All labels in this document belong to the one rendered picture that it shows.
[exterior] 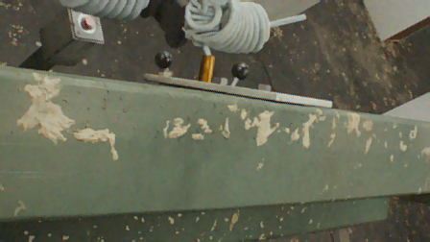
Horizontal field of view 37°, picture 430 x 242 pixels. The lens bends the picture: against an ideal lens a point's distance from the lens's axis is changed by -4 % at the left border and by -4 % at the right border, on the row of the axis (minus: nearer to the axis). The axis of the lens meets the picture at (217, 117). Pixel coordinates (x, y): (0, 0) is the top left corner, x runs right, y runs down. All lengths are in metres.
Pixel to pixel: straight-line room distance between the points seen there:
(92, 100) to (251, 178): 0.20
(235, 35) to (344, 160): 0.19
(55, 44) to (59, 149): 1.61
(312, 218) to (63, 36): 1.15
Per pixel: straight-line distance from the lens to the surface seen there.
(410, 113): 5.00
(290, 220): 1.04
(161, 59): 1.34
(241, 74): 1.33
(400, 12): 6.27
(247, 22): 0.76
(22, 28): 3.17
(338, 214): 1.16
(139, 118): 0.49
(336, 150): 0.71
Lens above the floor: 2.28
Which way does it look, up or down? 37 degrees down
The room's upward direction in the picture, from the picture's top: 62 degrees clockwise
